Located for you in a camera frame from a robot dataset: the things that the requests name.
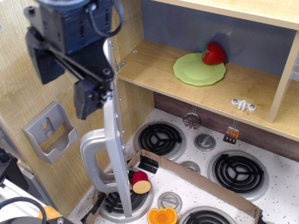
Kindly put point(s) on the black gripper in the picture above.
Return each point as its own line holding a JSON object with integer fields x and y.
{"x": 71, "y": 38}

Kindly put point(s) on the grey toy microwave door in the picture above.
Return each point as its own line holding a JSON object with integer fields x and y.
{"x": 109, "y": 138}

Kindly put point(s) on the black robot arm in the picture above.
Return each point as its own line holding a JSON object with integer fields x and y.
{"x": 68, "y": 35}

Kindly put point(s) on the back left stove burner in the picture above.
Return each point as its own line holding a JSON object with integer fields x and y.
{"x": 161, "y": 138}

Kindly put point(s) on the stove burner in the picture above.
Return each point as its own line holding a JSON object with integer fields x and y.
{"x": 206, "y": 215}
{"x": 140, "y": 200}
{"x": 239, "y": 172}
{"x": 161, "y": 138}

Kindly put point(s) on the brown cardboard barrier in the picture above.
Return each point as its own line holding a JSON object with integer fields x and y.
{"x": 195, "y": 192}

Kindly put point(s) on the green toy plate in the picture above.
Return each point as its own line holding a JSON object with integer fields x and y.
{"x": 190, "y": 69}

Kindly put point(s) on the red toy fruit half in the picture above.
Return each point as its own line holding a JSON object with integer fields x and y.
{"x": 141, "y": 183}

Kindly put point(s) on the hanging silver skimmer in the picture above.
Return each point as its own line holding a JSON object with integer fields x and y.
{"x": 192, "y": 120}

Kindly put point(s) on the front left stove burner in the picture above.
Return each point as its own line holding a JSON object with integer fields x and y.
{"x": 140, "y": 200}

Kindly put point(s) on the red toy strawberry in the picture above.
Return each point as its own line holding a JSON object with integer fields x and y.
{"x": 213, "y": 54}

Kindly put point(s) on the back grey stove knob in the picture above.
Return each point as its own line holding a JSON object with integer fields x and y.
{"x": 205, "y": 142}

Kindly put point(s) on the grey stove knob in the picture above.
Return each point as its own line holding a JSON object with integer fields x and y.
{"x": 170, "y": 199}
{"x": 205, "y": 142}
{"x": 191, "y": 166}

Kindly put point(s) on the middle grey stove knob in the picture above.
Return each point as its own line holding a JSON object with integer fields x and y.
{"x": 191, "y": 166}

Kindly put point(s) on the front grey stove knob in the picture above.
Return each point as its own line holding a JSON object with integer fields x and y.
{"x": 170, "y": 199}

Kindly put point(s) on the orange toy pumpkin half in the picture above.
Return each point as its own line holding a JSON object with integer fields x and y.
{"x": 162, "y": 216}

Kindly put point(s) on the hanging silver spatula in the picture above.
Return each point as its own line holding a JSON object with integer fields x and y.
{"x": 232, "y": 133}

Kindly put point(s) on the white door latch clip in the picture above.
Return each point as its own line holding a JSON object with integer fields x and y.
{"x": 243, "y": 105}

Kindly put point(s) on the front right stove burner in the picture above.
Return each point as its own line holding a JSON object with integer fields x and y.
{"x": 206, "y": 215}

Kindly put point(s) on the back right stove burner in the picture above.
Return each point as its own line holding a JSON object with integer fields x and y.
{"x": 239, "y": 172}

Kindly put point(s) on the grey wall phone holder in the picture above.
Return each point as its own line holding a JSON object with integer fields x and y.
{"x": 45, "y": 125}

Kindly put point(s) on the orange toy near cable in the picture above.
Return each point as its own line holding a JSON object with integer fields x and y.
{"x": 51, "y": 213}

